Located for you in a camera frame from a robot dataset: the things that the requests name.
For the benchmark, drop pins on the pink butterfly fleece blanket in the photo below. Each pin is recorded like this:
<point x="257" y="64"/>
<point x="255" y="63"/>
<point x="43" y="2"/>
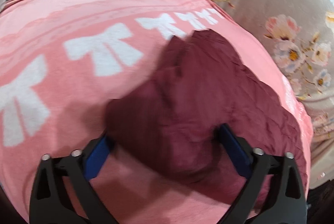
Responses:
<point x="62" y="60"/>

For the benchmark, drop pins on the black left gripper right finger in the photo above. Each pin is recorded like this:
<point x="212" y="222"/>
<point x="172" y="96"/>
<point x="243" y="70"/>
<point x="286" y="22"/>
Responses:
<point x="273" y="192"/>

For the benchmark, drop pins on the maroon puffer jacket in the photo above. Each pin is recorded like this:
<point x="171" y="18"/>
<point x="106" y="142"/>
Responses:
<point x="167" y="122"/>

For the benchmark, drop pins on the grey floral bed sheet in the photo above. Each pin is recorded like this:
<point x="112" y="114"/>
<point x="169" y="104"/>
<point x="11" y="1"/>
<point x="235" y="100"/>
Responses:
<point x="298" y="34"/>

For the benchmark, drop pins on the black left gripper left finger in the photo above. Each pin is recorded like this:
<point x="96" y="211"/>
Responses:
<point x="49" y="200"/>

